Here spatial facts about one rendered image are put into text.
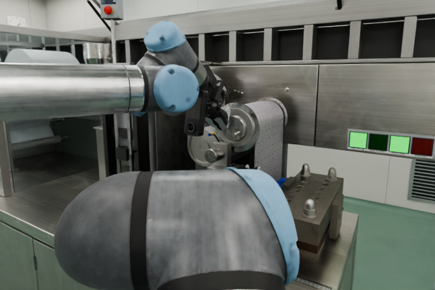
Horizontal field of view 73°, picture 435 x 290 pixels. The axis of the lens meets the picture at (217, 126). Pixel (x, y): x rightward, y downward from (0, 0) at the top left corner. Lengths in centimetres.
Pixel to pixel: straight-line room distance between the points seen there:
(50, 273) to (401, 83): 134
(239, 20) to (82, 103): 90
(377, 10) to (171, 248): 99
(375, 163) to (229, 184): 329
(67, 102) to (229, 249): 29
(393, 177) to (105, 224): 341
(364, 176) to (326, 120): 251
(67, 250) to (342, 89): 97
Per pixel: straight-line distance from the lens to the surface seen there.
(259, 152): 90
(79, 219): 30
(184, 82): 47
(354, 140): 111
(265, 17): 121
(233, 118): 86
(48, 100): 44
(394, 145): 111
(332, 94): 111
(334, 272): 91
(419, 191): 361
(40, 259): 134
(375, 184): 361
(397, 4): 112
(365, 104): 110
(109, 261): 29
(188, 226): 27
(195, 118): 72
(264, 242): 28
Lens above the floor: 141
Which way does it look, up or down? 10 degrees down
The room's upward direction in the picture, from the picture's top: straight up
